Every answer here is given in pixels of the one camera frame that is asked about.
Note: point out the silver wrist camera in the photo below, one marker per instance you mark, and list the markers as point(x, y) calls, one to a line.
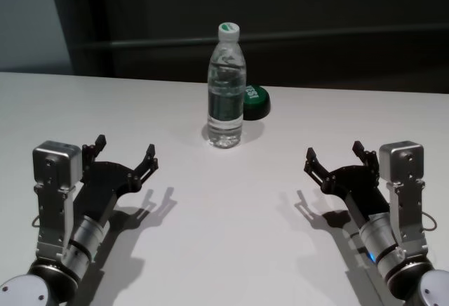
point(56, 165)
point(403, 165)

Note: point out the grey horizontal rail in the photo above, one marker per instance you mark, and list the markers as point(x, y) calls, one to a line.
point(315, 41)

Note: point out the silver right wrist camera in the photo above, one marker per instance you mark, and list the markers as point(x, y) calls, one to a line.
point(403, 165)

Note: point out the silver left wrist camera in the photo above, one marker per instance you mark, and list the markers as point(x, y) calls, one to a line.
point(56, 165)

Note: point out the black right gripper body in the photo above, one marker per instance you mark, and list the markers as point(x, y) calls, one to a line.
point(358, 186)

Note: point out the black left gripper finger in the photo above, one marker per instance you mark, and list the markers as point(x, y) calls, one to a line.
point(147, 167)
point(93, 153)

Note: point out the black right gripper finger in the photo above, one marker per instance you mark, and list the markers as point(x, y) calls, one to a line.
point(317, 171)
point(368, 160)

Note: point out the green black push button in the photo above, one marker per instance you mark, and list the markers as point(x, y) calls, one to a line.
point(257, 104)

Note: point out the clear water bottle green label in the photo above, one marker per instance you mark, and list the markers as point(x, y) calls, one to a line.
point(224, 109)

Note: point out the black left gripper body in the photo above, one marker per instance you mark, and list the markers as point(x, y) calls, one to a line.
point(101, 190)

